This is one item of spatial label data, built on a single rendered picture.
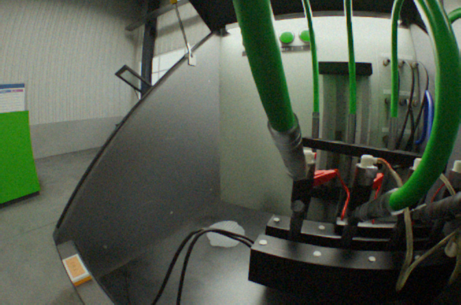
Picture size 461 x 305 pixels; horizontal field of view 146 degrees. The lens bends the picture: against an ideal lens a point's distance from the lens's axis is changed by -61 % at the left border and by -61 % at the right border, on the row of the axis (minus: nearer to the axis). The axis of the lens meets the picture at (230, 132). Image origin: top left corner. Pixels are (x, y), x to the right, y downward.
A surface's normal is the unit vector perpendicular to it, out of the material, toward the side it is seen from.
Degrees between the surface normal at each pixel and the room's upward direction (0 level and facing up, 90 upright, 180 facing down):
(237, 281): 0
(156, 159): 90
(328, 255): 0
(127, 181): 90
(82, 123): 90
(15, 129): 90
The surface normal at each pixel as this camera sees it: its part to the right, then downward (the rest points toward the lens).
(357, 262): 0.00, -0.99
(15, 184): 0.95, 0.04
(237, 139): -0.50, 0.11
